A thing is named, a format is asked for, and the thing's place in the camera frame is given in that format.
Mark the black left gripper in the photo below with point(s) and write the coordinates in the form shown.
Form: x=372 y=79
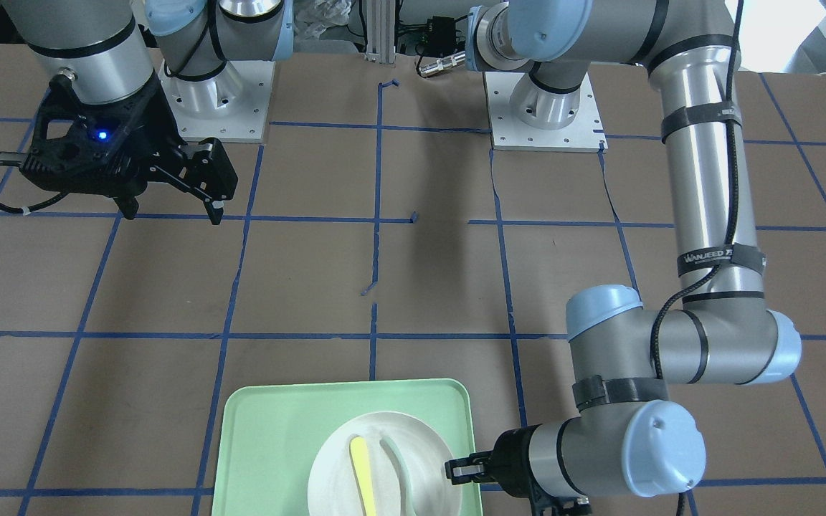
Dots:
x=515 y=457

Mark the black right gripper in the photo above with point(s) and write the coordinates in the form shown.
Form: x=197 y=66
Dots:
x=149 y=123

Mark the yellow plastic fork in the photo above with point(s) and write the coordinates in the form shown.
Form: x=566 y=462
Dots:
x=361 y=462

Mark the beige round plate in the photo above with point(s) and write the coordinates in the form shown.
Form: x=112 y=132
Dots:
x=332 y=486

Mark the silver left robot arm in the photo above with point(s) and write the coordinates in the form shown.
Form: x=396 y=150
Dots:
x=628 y=437

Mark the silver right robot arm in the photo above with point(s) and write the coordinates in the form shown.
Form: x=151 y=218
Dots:
x=100 y=47

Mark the pale green plastic spoon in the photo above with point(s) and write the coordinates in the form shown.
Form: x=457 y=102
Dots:
x=403 y=475

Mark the light green tray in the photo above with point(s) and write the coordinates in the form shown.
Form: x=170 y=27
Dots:
x=270 y=436

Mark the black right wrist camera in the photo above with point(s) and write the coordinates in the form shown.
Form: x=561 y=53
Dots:
x=78 y=148

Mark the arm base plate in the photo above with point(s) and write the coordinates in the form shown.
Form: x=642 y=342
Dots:
x=523 y=117
x=232 y=106

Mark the aluminium frame post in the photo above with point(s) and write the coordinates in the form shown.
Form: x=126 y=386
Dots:
x=380 y=28

